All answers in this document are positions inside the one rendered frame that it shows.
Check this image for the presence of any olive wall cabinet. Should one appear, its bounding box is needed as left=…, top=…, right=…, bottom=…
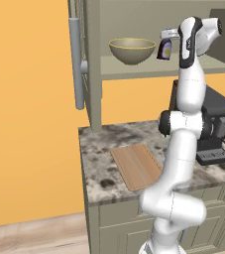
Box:
left=83, top=0, right=225, bottom=134

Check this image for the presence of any dark purple condiment bottle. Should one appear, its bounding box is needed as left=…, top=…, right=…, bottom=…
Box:
left=156, top=37, right=173, bottom=62

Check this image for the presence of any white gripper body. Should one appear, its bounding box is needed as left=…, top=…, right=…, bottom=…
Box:
left=161, top=27, right=181, bottom=41

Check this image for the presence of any black coffee machine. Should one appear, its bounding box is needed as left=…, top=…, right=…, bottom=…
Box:
left=168, top=78, right=225, bottom=167

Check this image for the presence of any grey bar door handle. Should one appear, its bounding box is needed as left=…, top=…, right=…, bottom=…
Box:
left=68, top=17, right=89, bottom=111

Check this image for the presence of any olive base cabinet run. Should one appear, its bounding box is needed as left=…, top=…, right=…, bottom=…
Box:
left=82, top=182, right=225, bottom=254

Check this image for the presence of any dark olive cabinet door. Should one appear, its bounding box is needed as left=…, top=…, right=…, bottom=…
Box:
left=204, top=8, right=225, bottom=68

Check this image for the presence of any beige bowl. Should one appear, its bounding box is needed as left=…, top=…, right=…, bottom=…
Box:
left=108, top=37, right=158, bottom=66

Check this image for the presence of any wooden cutting board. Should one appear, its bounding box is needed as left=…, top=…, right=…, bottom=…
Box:
left=110, top=143, right=165, bottom=192

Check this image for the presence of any olive drawer front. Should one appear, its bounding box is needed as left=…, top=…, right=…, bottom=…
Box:
left=98, top=201, right=152, bottom=230
left=197, top=184, right=225, bottom=213

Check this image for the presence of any olive base cabinet door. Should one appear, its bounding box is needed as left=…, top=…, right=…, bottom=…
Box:
left=179, top=201, right=225, bottom=254
left=99, top=220, right=158, bottom=254

